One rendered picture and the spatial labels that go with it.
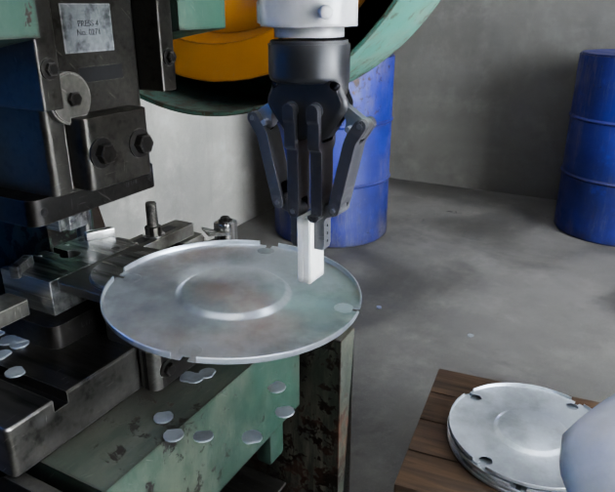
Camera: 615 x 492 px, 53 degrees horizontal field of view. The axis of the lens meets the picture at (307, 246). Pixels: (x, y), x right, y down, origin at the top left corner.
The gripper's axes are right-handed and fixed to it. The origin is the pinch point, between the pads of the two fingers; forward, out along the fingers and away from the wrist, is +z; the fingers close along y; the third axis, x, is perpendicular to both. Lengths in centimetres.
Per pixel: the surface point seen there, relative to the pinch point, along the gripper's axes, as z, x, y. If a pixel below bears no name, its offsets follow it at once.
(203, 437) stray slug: 21.0, -8.7, -8.8
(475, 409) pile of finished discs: 48, 49, 8
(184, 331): 7.5, -9.7, -9.2
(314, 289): 7.8, 5.8, -2.7
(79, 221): 2.4, -0.3, -33.7
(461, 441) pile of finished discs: 48, 38, 8
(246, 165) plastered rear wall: 52, 209, -154
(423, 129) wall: 48, 329, -99
